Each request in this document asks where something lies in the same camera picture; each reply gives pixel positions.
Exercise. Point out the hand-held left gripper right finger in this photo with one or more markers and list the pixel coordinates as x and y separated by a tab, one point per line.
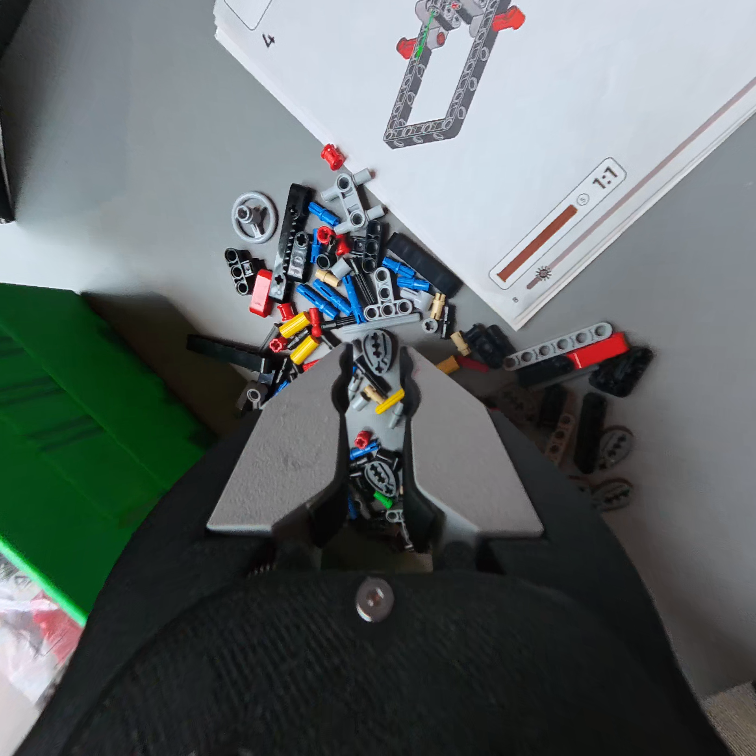
466	466

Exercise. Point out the green plastic bin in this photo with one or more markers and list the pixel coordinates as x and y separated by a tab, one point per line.
88	413

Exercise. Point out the dark grey oval piece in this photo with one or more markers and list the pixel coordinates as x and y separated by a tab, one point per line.
617	443
378	348
614	493
378	472

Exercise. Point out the white instruction booklet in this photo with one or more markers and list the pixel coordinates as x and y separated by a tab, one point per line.
561	88

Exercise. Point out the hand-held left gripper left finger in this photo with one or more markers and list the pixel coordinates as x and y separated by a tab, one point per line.
289	466

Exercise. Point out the pile of plastic building pieces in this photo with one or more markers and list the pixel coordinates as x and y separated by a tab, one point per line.
301	348

